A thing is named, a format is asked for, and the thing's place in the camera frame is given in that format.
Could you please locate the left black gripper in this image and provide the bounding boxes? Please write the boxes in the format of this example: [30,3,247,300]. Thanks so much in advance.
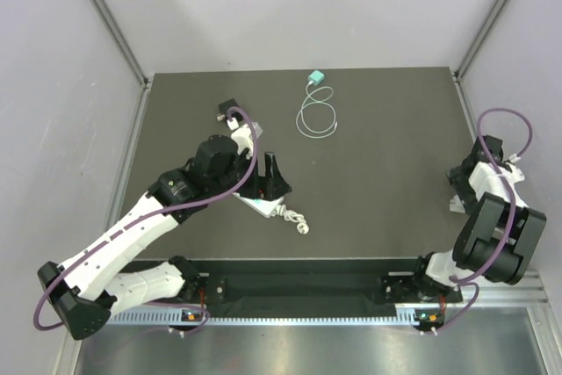
[209,150,291,202]

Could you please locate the white power strip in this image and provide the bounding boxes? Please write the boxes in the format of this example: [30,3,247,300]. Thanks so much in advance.
[233,193,285,218]

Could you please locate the white cube adapter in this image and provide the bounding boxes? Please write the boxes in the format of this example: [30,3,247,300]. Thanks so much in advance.
[449,195,465,214]

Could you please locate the black cube adapter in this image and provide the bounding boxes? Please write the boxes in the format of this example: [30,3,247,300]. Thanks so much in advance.
[216,98,243,122]

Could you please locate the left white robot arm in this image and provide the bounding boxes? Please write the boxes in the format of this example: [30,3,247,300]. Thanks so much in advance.
[38,135,292,340]

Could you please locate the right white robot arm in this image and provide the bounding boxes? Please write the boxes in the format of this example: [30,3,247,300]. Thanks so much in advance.
[409,135,547,301]

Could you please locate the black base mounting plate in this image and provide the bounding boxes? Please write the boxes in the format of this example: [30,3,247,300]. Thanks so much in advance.
[193,258,462,319]

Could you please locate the teal charger block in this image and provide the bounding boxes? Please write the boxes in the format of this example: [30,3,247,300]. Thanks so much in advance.
[307,70,325,86]

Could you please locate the white power strip cord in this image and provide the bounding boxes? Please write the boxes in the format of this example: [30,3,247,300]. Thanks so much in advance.
[275,204,312,236]

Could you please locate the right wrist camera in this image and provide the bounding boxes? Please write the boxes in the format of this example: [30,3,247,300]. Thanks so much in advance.
[495,154,525,184]

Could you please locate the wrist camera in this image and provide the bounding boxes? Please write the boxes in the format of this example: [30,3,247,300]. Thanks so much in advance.
[495,154,525,184]
[227,118,263,145]

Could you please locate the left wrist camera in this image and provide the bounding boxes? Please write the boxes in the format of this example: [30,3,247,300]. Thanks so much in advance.
[227,118,263,145]

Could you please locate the grey slotted cable duct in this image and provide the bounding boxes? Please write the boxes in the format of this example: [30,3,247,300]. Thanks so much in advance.
[107,306,444,326]

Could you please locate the right aluminium frame post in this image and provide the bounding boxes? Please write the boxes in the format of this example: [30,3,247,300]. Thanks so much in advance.
[453,0,510,83]

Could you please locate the aluminium frame post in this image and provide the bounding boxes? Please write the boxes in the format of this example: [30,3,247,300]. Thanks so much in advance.
[453,0,510,83]
[90,0,148,87]

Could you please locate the left aluminium frame post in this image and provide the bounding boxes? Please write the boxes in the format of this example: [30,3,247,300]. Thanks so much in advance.
[90,0,148,87]

